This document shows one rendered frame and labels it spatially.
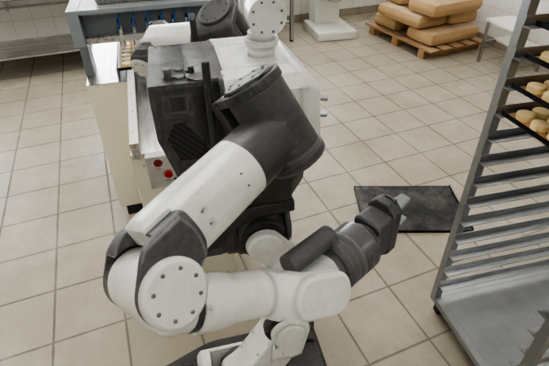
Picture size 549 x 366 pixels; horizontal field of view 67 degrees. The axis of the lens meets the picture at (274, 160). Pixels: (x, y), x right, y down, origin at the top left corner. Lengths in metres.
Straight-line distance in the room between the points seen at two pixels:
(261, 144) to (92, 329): 1.70
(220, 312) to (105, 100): 1.78
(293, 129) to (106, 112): 1.73
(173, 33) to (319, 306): 0.73
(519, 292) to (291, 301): 1.68
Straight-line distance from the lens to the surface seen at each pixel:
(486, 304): 2.07
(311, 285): 0.59
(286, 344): 1.27
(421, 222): 2.54
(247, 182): 0.53
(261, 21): 0.73
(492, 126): 1.49
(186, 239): 0.48
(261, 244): 0.96
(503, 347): 1.96
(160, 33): 1.11
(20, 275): 2.53
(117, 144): 2.33
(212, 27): 0.94
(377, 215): 0.74
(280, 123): 0.58
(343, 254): 0.67
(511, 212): 1.83
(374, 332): 2.02
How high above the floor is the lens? 1.65
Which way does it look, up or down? 34 degrees down
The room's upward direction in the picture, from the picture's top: 1 degrees counter-clockwise
